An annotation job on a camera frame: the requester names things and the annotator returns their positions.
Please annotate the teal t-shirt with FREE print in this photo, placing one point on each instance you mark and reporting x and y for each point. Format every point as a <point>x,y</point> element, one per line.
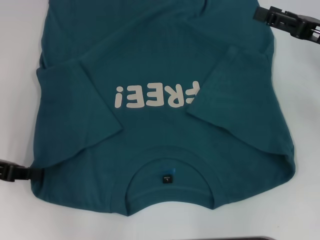
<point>150,50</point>

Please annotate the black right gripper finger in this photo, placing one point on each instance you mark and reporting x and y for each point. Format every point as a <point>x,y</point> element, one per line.
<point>280,18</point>

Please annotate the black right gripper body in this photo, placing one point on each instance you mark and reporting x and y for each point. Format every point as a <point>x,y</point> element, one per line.
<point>311,27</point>

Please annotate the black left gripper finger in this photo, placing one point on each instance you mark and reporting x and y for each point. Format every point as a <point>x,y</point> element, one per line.
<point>20,172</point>

